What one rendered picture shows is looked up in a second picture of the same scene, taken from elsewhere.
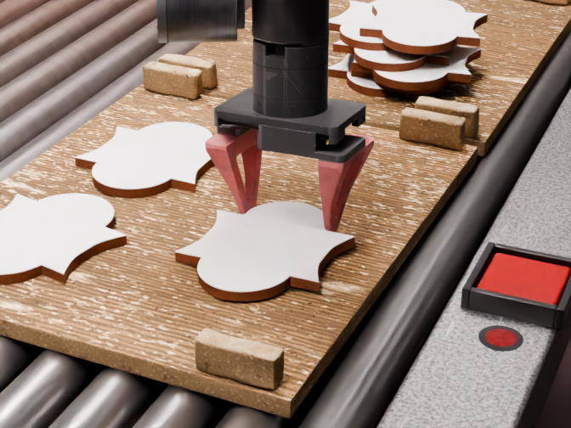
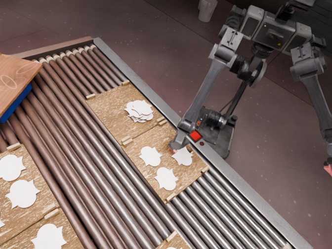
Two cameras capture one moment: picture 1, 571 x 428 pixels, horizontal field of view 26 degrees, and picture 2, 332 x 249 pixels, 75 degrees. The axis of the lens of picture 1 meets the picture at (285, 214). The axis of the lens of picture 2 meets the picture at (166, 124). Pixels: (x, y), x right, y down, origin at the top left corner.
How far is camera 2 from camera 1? 1.25 m
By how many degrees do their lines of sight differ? 61
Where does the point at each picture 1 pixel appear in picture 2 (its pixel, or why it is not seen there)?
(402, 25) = (142, 110)
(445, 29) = (146, 107)
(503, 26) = (131, 94)
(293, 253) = (186, 153)
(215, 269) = (185, 163)
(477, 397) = (210, 151)
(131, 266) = (177, 171)
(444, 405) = (210, 154)
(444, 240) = not seen: hidden behind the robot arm
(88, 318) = (186, 180)
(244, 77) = (128, 132)
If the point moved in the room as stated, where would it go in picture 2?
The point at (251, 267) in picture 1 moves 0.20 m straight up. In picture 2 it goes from (186, 159) to (197, 141)
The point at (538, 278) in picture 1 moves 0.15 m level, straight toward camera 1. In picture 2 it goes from (196, 134) to (215, 148)
